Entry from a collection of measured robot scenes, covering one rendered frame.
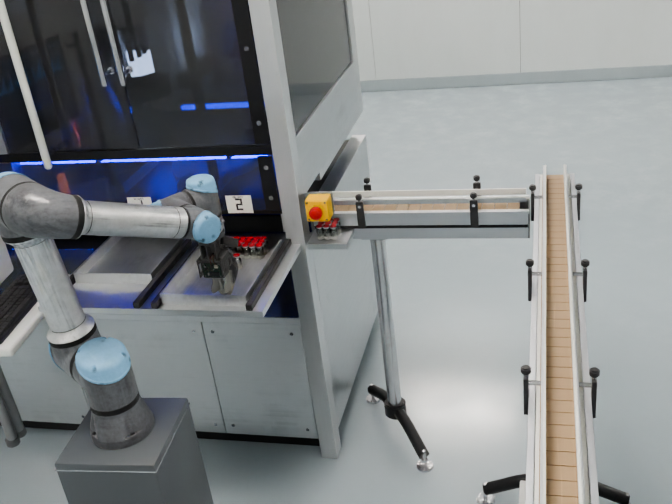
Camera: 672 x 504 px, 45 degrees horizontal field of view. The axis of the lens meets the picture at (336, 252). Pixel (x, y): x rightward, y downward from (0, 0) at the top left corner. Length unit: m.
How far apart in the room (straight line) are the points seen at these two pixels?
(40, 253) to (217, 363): 1.15
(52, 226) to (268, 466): 1.57
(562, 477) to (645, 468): 1.45
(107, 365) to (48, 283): 0.23
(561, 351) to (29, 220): 1.17
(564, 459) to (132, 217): 1.03
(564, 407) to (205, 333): 1.49
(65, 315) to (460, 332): 2.07
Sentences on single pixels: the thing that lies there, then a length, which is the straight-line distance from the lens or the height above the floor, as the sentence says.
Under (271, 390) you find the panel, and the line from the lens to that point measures 2.91.
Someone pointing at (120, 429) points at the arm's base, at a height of 0.84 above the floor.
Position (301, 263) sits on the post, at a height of 0.81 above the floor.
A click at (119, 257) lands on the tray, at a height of 0.88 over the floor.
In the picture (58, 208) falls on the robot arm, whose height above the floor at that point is 1.39.
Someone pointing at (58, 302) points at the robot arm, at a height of 1.13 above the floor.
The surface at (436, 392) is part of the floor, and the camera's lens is 3.30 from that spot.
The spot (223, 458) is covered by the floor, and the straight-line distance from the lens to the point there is 3.15.
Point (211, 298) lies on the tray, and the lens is 2.29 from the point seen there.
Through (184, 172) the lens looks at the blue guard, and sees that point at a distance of 2.58.
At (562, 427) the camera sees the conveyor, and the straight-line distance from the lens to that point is 1.68.
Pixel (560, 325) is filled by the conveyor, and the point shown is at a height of 0.93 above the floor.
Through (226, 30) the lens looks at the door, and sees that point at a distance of 2.39.
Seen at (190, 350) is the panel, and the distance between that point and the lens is 2.93.
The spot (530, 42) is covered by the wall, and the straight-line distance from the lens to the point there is 6.97.
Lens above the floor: 2.00
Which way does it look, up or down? 27 degrees down
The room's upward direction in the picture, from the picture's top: 7 degrees counter-clockwise
